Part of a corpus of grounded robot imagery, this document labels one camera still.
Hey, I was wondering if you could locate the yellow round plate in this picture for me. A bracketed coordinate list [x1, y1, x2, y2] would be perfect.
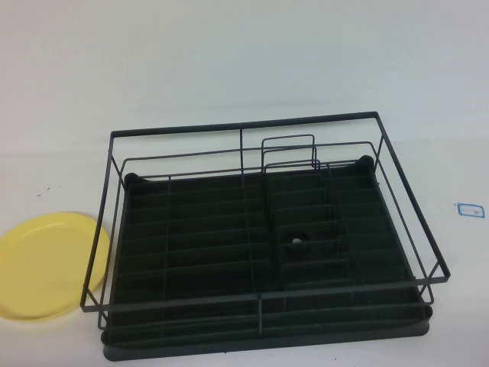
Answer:
[0, 212, 112, 321]

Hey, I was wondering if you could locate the black plastic drip tray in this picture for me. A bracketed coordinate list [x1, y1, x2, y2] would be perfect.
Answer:
[99, 154, 435, 362]

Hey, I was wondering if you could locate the blue outlined rectangular label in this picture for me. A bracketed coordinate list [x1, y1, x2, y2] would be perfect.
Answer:
[455, 201, 486, 219]

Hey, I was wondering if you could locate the black wire dish rack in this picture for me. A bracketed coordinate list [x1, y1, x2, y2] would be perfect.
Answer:
[79, 111, 452, 333]

